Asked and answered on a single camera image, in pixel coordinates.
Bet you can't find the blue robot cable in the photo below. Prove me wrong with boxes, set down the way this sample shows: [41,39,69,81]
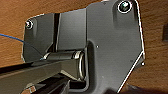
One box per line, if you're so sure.
[0,32,27,44]

